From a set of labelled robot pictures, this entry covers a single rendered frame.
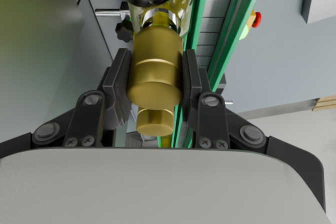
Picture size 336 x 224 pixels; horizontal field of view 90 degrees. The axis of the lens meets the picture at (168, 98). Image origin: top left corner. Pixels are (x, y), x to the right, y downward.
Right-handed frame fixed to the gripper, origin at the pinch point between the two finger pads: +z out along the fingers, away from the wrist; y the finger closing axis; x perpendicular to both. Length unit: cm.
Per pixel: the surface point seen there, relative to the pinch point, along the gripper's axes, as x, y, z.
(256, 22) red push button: -10.3, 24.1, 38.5
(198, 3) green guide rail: -0.7, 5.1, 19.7
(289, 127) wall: -210, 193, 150
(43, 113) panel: -6.7, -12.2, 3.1
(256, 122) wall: -226, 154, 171
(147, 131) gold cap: -5.8, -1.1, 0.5
